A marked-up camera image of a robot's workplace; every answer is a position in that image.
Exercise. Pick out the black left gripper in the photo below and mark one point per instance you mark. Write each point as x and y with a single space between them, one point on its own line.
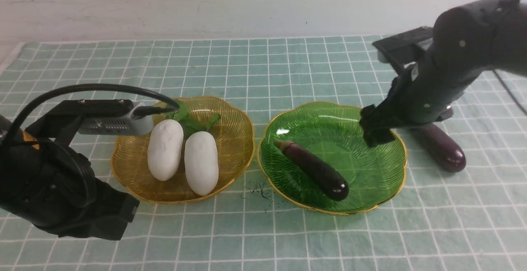
55 189

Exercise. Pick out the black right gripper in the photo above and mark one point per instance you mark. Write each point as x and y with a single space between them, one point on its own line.
410 104

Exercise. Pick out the purple eggplant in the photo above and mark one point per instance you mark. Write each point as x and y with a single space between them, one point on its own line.
327 178
447 154

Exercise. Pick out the white radish with leaves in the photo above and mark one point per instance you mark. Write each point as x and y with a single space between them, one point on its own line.
201 156

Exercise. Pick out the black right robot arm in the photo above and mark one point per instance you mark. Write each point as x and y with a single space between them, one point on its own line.
435 65

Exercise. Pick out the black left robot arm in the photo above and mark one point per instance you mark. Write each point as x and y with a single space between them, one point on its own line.
20 136

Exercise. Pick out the green plastic plate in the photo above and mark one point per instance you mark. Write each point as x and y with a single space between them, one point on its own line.
332 132

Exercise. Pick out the amber plastic plate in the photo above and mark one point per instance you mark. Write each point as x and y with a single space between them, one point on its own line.
234 136

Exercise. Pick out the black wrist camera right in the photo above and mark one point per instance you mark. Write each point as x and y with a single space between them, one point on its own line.
404 48

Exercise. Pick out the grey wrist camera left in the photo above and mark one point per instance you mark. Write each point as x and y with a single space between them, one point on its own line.
94 117

